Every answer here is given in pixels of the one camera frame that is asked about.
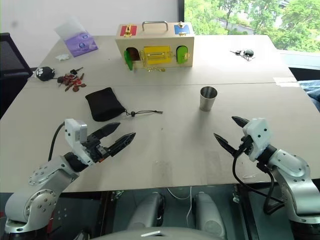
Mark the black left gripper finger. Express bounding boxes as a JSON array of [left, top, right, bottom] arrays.
[[107, 131, 137, 158], [87, 121, 122, 144]]

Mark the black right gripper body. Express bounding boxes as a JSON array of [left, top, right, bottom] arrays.
[[238, 135, 254, 157]]

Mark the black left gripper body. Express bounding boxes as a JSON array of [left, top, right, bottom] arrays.
[[79, 135, 112, 165]]

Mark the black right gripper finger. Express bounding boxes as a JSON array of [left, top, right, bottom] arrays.
[[213, 132, 242, 158], [231, 115, 251, 130]]

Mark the stainless steel cup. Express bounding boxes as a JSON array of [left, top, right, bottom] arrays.
[[199, 86, 218, 112]]

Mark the metal table clamp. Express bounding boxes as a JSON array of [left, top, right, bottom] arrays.
[[232, 184, 241, 204], [110, 190, 125, 201]]

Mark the bunch of red keys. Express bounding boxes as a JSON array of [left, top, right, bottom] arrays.
[[56, 72, 87, 93]]

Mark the key bunch with black fob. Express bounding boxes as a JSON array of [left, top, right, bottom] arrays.
[[229, 48, 256, 62]]

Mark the grey rounded robot leg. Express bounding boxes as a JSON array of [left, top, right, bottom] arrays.
[[194, 191, 226, 240], [126, 191, 166, 232]]

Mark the blue denim cloth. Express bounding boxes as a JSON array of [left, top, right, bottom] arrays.
[[298, 79, 320, 111]]

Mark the purple tissue pack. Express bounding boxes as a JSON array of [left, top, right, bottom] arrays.
[[53, 17, 99, 58]]

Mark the grey robot torso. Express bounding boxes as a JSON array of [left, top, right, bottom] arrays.
[[89, 225, 226, 240]]

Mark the wooden lock activity box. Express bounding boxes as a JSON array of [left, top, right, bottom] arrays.
[[115, 20, 196, 73]]

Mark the black mesh office chair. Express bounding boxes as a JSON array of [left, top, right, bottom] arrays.
[[0, 32, 35, 119]]

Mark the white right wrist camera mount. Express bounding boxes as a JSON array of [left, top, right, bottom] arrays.
[[241, 117, 272, 161]]

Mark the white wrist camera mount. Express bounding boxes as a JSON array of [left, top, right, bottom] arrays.
[[64, 118, 97, 166], [241, 117, 272, 161]]

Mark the black drawstring pouch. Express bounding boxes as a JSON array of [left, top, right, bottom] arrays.
[[84, 86, 164, 123]]

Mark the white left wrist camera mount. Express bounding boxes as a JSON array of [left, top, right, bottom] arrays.
[[64, 118, 97, 166]]

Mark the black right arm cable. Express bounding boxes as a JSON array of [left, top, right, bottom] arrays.
[[232, 146, 286, 215]]

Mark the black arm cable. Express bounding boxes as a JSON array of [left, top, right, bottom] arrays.
[[232, 146, 286, 215], [47, 122, 67, 162]]

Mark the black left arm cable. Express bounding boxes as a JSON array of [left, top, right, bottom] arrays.
[[47, 122, 67, 162]]

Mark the thin white cable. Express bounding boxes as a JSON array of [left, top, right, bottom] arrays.
[[166, 186, 194, 227]]

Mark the black plush keychain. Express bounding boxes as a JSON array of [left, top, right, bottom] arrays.
[[34, 65, 57, 83]]

